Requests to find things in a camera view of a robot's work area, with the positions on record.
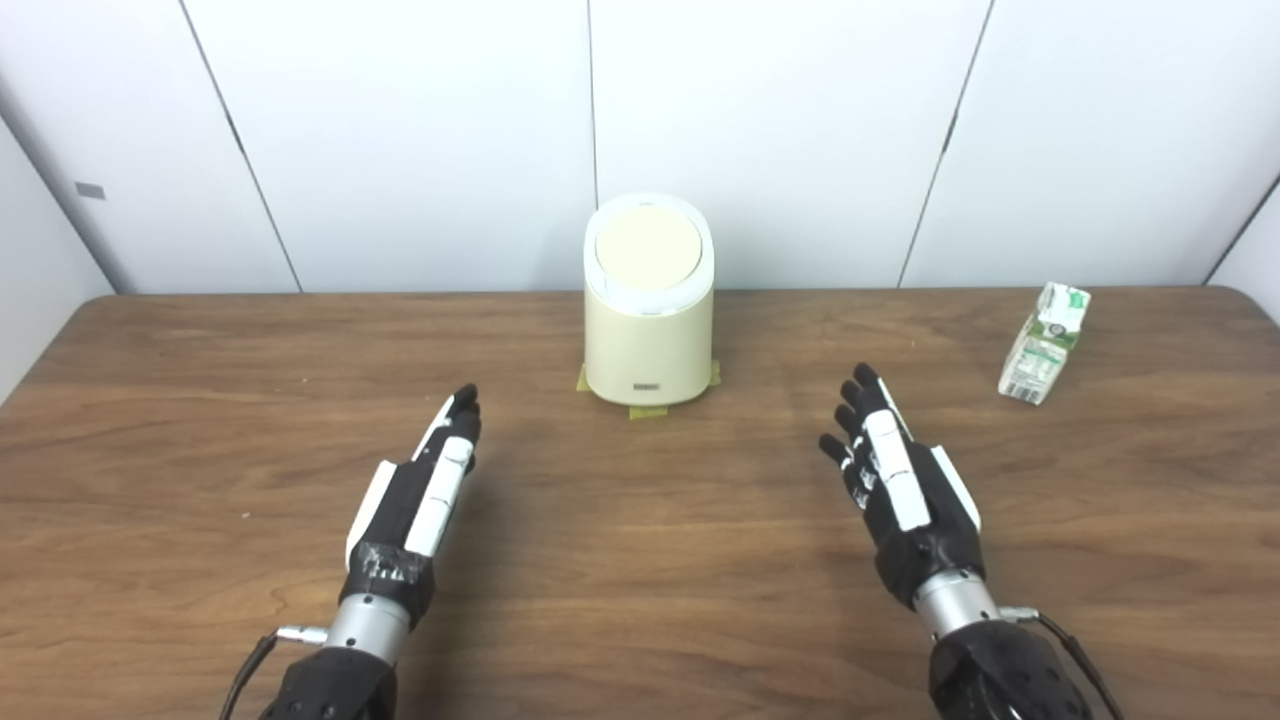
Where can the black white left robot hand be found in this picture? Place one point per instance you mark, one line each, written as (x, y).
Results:
(400, 520)

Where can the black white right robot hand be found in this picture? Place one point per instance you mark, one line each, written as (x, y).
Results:
(925, 540)

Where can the white green milk carton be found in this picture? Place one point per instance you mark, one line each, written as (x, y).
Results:
(1040, 350)

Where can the cream round bin lid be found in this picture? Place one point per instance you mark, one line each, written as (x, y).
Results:
(648, 248)

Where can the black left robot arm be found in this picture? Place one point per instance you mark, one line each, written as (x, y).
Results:
(335, 685)

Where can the cream-colored bin body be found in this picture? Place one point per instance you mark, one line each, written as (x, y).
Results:
(645, 345)

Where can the grey wall sticker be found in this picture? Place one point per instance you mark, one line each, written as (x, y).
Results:
(90, 190)

